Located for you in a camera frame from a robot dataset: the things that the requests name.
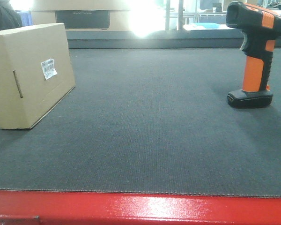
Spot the white barcode label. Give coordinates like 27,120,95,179
41,59,57,80

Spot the brown cardboard package box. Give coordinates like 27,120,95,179
0,23,75,130

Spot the red metal conveyor table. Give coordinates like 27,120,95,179
0,190,281,225

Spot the blue sheet on far table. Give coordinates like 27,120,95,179
192,22,220,30

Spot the dark grey conveyor belt mat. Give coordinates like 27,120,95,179
0,48,281,197

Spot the orange black barcode scanner gun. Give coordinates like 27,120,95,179
226,1,281,108

